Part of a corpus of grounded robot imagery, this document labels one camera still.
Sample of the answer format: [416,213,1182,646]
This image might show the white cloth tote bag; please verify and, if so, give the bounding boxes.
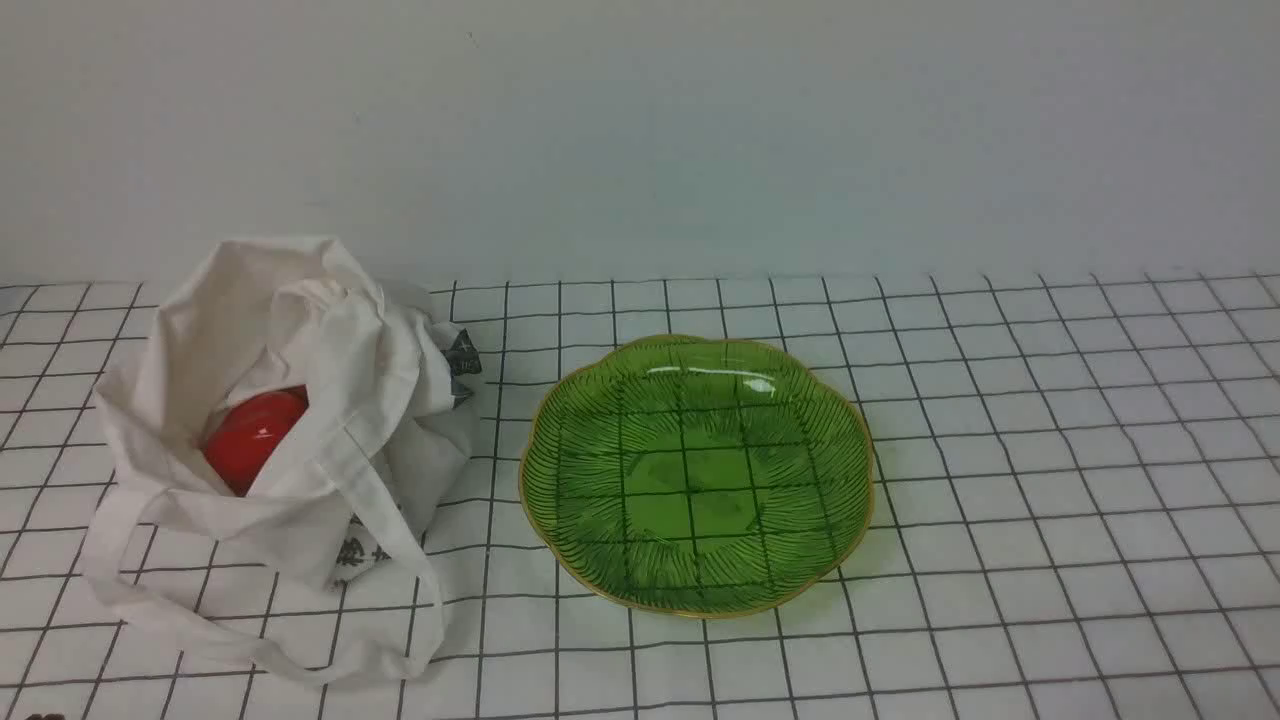
[82,237,481,685]

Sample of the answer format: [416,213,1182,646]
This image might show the green glass plate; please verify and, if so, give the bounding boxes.
[518,334,876,619]

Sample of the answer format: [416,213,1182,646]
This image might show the red bell pepper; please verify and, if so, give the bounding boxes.
[204,386,308,497]

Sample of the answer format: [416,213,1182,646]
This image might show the white black-grid tablecloth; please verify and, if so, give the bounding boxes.
[1,274,1279,719]

